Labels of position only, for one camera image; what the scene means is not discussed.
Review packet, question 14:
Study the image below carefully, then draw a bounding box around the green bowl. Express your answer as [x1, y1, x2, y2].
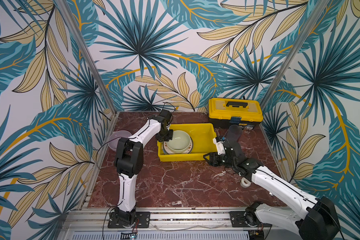
[167, 130, 192, 154]

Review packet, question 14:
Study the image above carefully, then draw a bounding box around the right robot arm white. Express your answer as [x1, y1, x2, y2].
[204, 137, 342, 240]

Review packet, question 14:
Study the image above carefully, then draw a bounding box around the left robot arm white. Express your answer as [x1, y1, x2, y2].
[108, 110, 174, 228]

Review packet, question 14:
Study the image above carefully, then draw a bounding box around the yellow black toolbox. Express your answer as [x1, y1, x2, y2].
[208, 98, 264, 129]

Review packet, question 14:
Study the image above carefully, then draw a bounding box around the metal base rail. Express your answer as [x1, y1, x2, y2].
[59, 206, 319, 240]

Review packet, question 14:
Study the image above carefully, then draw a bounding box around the yellow plastic bin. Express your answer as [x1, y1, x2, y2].
[157, 123, 217, 162]

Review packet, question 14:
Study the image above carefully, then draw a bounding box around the white tape roll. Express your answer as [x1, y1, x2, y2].
[240, 178, 252, 188]

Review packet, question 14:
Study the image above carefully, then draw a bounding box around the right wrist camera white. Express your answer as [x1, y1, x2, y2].
[213, 136, 226, 155]

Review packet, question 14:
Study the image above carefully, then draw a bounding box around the orange sunburst plate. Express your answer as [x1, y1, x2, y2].
[164, 137, 194, 155]

